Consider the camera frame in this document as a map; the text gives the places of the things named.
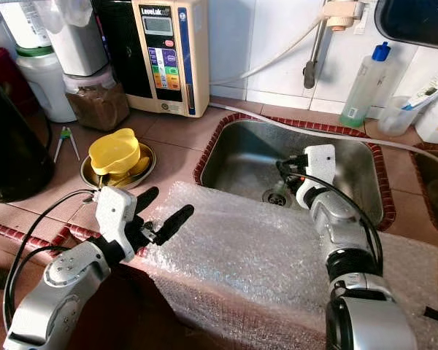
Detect white labelled bottle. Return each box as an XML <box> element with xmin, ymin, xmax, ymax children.
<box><xmin>0</xmin><ymin>0</ymin><xmax>55</xmax><ymax>50</ymax></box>

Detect brown powder jar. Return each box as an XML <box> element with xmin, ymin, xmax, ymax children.
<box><xmin>66</xmin><ymin>67</ymin><xmax>131</xmax><ymax>132</ymax></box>

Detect dark red container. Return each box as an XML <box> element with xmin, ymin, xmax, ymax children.
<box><xmin>0</xmin><ymin>48</ymin><xmax>39</xmax><ymax>117</ymax></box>

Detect clear bottle blue cap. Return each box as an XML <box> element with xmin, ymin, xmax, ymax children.
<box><xmin>339</xmin><ymin>42</ymin><xmax>393</xmax><ymax>129</ymax></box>

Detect beige water ionizer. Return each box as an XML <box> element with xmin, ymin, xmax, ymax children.
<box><xmin>95</xmin><ymin>0</ymin><xmax>209</xmax><ymax>117</ymax></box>

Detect white jug green lid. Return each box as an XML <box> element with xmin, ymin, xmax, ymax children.
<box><xmin>17</xmin><ymin>47</ymin><xmax>77</xmax><ymax>123</ymax></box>

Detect black electric kettle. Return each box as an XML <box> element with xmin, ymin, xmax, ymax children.
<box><xmin>0</xmin><ymin>69</ymin><xmax>55</xmax><ymax>203</ymax></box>

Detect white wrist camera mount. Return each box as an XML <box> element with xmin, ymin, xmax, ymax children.
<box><xmin>96</xmin><ymin>186</ymin><xmax>138</xmax><ymax>256</ymax></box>
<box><xmin>296</xmin><ymin>144</ymin><xmax>337</xmax><ymax>209</ymax></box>

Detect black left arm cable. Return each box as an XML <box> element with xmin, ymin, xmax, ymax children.
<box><xmin>4</xmin><ymin>190</ymin><xmax>103</xmax><ymax>333</ymax></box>

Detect beige faucet diverter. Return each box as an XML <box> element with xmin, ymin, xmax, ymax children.
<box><xmin>323</xmin><ymin>0</ymin><xmax>373</xmax><ymax>31</ymax></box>

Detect clear thin tube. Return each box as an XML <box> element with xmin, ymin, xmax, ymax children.
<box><xmin>208</xmin><ymin>102</ymin><xmax>438</xmax><ymax>172</ymax></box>

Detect green white tongs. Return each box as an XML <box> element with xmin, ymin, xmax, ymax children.
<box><xmin>55</xmin><ymin>127</ymin><xmax>81</xmax><ymax>163</ymax></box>

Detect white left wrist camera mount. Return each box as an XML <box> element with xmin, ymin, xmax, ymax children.
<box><xmin>96</xmin><ymin>186</ymin><xmax>138</xmax><ymax>256</ymax></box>

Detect dark framed tray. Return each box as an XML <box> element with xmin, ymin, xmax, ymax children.
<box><xmin>374</xmin><ymin>0</ymin><xmax>438</xmax><ymax>52</ymax></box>

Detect clear plastic cup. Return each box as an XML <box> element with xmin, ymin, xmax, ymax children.
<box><xmin>377</xmin><ymin>95</ymin><xmax>420</xmax><ymax>137</ymax></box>

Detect white water hose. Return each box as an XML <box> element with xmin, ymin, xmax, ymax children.
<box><xmin>208</xmin><ymin>18</ymin><xmax>333</xmax><ymax>87</ymax></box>

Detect translucent grey canister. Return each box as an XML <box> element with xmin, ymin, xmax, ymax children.
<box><xmin>44</xmin><ymin>0</ymin><xmax>110</xmax><ymax>77</ymax></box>

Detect steel bowl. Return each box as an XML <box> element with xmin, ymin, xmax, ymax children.
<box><xmin>80</xmin><ymin>142</ymin><xmax>156</xmax><ymax>190</ymax></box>

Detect clear bubble wrap sheet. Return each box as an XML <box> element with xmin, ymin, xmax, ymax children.
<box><xmin>139</xmin><ymin>181</ymin><xmax>438</xmax><ymax>350</ymax></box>

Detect white blue toothbrush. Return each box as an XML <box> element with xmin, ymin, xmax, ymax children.
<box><xmin>401</xmin><ymin>66</ymin><xmax>438</xmax><ymax>112</ymax></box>

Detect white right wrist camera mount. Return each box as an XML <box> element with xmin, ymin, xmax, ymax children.
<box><xmin>296</xmin><ymin>144</ymin><xmax>337</xmax><ymax>209</ymax></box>

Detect yellow plastic bowl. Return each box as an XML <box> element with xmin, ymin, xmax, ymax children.
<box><xmin>88</xmin><ymin>128</ymin><xmax>141</xmax><ymax>176</ymax></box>

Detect steel faucet pipe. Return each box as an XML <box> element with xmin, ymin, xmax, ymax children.
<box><xmin>303</xmin><ymin>0</ymin><xmax>337</xmax><ymax>90</ymax></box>

